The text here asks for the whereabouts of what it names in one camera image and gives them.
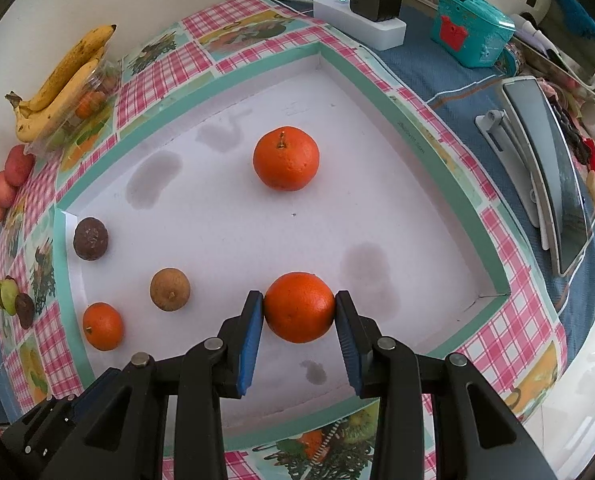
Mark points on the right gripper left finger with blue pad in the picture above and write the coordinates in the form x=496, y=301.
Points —
x=120, y=434

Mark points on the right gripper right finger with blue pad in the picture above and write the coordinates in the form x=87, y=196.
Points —
x=476, y=436

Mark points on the dark brown pear-shaped avocado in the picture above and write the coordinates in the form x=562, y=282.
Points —
x=25, y=310

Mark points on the green pear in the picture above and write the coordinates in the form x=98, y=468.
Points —
x=9, y=291

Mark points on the dark brown round avocado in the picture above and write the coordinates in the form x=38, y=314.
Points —
x=91, y=239

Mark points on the small orange tangerine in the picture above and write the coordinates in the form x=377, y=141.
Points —
x=103, y=326

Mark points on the brown kiwi fruit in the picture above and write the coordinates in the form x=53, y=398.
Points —
x=170, y=289

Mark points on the red apple middle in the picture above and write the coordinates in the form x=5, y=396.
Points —
x=7, y=192

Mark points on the red apple right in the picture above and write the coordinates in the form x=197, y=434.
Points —
x=18, y=166

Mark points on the clear plastic fruit box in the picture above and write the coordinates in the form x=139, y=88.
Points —
x=105, y=81

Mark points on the tablet on stand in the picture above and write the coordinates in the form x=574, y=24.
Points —
x=528, y=140

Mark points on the large orange with stem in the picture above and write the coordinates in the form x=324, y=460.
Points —
x=286, y=159

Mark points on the lower yellow banana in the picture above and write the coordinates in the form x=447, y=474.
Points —
x=35, y=125

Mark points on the yellow banana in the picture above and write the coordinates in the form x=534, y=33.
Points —
x=77, y=56
x=35, y=125

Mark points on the white tray teal rim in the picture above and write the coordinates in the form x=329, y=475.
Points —
x=391, y=216

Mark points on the blue underlying tablecloth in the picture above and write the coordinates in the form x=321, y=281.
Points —
x=444, y=93

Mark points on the upper yellow banana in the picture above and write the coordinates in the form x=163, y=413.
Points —
x=77, y=56

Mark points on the teal plastic box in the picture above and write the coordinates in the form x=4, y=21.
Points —
x=473, y=31

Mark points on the white power strip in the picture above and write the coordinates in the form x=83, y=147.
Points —
x=379, y=36

